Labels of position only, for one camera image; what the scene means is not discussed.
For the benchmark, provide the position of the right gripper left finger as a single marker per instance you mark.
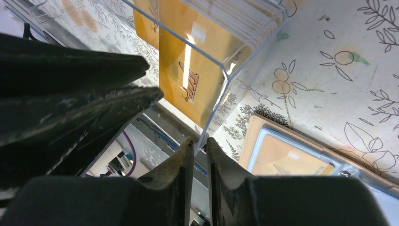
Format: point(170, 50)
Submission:
point(161, 197)

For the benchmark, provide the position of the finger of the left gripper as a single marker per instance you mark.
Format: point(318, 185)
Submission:
point(34, 68)
point(63, 134)

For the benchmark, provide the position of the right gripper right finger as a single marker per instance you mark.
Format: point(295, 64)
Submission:
point(238, 198)

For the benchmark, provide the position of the yellow credit card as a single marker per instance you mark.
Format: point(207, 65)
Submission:
point(196, 56)
point(274, 157)

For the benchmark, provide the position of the floral tablecloth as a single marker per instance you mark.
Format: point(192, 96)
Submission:
point(331, 74)

